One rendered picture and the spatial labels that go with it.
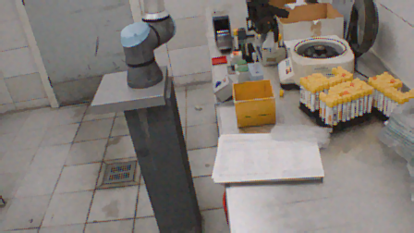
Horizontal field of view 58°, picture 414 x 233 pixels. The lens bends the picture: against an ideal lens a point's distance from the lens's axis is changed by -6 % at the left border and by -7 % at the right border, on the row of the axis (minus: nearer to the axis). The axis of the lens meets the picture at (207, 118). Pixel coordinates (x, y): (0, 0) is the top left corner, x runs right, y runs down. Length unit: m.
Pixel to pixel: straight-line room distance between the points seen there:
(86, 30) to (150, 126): 1.93
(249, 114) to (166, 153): 0.55
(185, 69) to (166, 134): 1.93
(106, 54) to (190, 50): 0.72
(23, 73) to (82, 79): 0.58
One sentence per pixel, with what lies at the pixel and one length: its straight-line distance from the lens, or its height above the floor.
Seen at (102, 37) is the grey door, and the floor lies 0.59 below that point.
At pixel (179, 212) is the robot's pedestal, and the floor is 0.25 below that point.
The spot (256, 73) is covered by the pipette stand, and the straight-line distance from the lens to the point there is 1.44.
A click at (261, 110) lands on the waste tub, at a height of 0.93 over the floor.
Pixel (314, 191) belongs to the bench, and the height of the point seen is 0.87.
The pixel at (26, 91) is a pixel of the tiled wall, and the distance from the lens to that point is 3.96.
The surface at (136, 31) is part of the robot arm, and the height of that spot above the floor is 1.14.
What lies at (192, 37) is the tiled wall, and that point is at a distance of 3.45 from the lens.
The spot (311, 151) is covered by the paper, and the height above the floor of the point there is 0.89.
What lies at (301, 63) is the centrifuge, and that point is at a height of 0.99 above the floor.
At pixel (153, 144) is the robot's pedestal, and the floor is 0.66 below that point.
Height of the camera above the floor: 1.61
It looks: 32 degrees down
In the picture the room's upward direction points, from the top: 9 degrees counter-clockwise
